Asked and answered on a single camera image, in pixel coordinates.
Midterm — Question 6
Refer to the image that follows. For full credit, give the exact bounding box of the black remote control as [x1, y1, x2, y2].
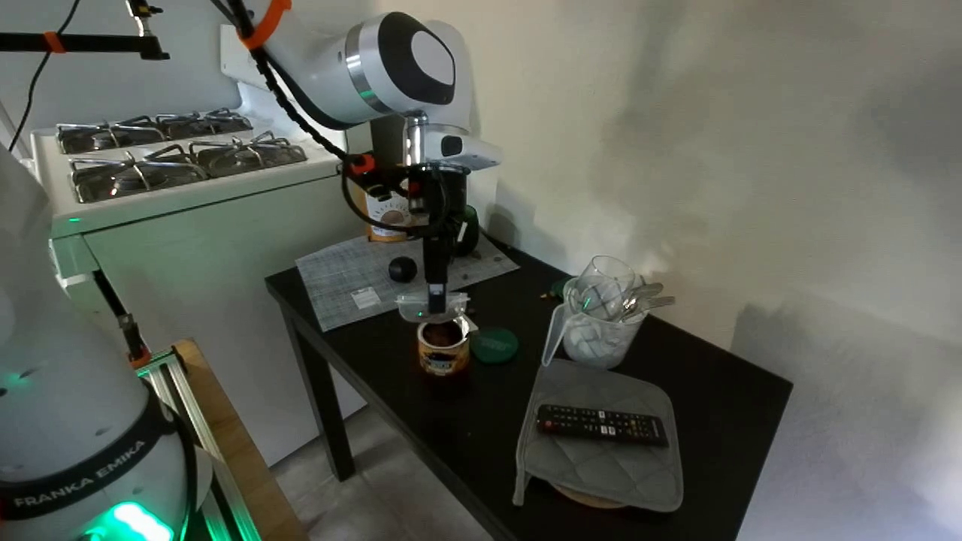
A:
[531, 400, 674, 450]

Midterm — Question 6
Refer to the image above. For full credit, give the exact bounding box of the round dark green lid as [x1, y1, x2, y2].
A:
[470, 325, 522, 366]

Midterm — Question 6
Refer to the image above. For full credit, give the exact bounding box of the black table leg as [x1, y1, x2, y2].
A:
[281, 304, 360, 483]

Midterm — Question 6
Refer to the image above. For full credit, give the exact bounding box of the dark green mug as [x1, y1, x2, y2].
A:
[445, 201, 485, 258]

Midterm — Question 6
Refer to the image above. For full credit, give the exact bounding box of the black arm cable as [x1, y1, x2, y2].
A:
[210, 0, 431, 241]

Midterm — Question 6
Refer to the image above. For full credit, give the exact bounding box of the wooden robot stand with rail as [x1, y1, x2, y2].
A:
[133, 335, 308, 541]

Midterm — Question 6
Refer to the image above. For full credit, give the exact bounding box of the grey quilted pot holder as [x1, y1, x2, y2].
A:
[510, 357, 689, 515]

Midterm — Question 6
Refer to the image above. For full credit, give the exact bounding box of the black camera tripod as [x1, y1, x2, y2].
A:
[0, 0, 175, 65]

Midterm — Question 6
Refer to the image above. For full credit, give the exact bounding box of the white label tag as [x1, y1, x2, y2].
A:
[347, 286, 386, 311]

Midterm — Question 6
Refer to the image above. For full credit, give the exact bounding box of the small black rounded block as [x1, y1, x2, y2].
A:
[386, 253, 422, 288]

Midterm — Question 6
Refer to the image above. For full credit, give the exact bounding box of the white cabinet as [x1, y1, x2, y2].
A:
[32, 100, 375, 475]

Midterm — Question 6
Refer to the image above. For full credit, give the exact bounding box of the orange and white snack pouch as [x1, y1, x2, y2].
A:
[360, 177, 422, 246]

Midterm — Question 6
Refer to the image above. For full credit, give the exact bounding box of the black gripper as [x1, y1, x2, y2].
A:
[404, 162, 476, 311]

